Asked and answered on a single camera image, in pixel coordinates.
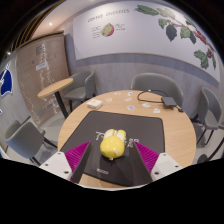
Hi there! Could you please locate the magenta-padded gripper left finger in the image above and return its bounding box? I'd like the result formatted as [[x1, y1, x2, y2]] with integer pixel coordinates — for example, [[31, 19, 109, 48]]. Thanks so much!
[[39, 140, 93, 184]]

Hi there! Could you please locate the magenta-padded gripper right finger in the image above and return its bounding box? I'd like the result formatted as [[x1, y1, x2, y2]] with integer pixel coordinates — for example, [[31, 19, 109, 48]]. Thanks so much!
[[133, 141, 184, 185]]

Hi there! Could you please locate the black mouse pad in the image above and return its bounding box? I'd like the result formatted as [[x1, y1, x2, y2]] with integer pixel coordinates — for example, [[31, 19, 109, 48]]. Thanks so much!
[[60, 110, 166, 188]]

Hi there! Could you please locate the small white box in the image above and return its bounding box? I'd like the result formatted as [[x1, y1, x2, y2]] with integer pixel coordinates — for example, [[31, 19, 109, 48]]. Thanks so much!
[[86, 98, 104, 110]]

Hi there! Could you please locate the grey armchair with black legs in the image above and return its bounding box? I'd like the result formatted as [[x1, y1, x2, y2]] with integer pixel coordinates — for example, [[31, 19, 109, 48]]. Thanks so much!
[[196, 86, 224, 148]]

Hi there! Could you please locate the small round wooden table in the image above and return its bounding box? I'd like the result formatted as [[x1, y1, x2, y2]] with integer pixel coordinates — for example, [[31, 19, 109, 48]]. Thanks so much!
[[37, 77, 74, 119]]

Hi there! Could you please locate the wide grey armchair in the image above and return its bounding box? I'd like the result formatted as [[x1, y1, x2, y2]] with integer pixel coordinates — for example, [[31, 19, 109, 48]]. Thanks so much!
[[130, 72, 184, 108]]

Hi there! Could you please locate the black cable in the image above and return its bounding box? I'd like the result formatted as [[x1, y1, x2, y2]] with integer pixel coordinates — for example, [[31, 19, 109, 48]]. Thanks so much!
[[136, 89, 169, 104]]

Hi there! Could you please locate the brown wall board with text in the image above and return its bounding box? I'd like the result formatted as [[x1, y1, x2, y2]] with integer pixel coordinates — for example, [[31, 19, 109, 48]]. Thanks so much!
[[15, 33, 71, 128]]

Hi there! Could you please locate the blue wall sign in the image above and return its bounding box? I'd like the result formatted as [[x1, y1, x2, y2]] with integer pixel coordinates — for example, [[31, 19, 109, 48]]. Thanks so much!
[[0, 61, 14, 98]]

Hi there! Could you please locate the leaf and berry wall mural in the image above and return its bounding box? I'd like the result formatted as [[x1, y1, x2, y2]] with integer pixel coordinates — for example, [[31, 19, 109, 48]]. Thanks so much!
[[72, 0, 221, 81]]

